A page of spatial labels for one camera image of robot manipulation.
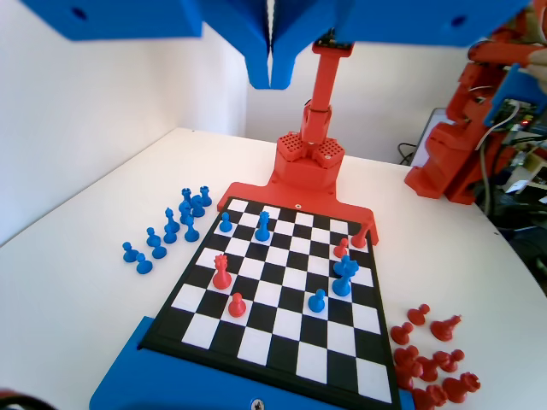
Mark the red base plate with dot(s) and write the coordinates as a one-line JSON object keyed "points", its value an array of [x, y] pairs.
{"points": [[256, 194]]}

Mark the black white chessboard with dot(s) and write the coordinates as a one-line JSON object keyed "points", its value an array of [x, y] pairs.
{"points": [[273, 273]]}

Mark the person's hand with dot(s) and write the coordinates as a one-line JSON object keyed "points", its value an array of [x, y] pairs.
{"points": [[540, 60]]}

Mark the blue base plate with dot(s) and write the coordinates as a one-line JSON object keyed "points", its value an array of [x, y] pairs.
{"points": [[171, 384]]}

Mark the grey device panel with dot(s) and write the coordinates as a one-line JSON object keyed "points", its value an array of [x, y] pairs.
{"points": [[431, 124]]}

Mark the red camera stand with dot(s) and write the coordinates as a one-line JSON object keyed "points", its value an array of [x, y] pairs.
{"points": [[320, 107]]}

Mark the red chess queen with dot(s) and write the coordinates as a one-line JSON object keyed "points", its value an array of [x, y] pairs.
{"points": [[221, 279]]}

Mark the red chess king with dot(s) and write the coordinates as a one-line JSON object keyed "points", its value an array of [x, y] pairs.
{"points": [[358, 240]]}

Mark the red chess pawn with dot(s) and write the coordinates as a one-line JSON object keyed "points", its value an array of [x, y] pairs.
{"points": [[341, 250], [418, 317], [401, 335], [236, 308], [446, 362]]}

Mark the blue board holder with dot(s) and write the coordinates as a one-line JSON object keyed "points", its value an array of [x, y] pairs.
{"points": [[513, 85]]}

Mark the blue chess king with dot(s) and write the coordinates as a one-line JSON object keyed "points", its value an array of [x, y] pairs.
{"points": [[342, 287]]}

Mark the red chess piece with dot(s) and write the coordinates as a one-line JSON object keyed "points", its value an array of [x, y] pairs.
{"points": [[405, 356], [442, 331], [406, 378], [429, 399]]}

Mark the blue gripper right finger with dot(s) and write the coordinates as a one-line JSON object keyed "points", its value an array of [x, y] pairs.
{"points": [[307, 21]]}

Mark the blue chess queen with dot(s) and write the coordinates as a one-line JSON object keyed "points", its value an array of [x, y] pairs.
{"points": [[262, 230]]}

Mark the red chess rook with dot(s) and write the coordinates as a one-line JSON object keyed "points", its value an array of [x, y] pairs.
{"points": [[459, 388]]}

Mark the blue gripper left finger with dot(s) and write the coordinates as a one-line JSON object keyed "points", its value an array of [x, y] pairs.
{"points": [[239, 25]]}

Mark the blue chess knight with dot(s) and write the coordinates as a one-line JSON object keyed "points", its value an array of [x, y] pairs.
{"points": [[197, 207], [185, 210]]}

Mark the blue chess rook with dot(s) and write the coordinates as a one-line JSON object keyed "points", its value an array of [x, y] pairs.
{"points": [[206, 196], [186, 194]]}

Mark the red robot arm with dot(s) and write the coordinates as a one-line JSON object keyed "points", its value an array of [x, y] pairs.
{"points": [[448, 171]]}

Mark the blue chess pawn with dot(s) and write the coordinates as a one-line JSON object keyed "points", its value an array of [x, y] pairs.
{"points": [[143, 265], [170, 236], [151, 237], [317, 303], [159, 251], [127, 254], [337, 268], [225, 224]]}

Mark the red chess bishop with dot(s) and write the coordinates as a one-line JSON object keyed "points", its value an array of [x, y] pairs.
{"points": [[428, 370]]}

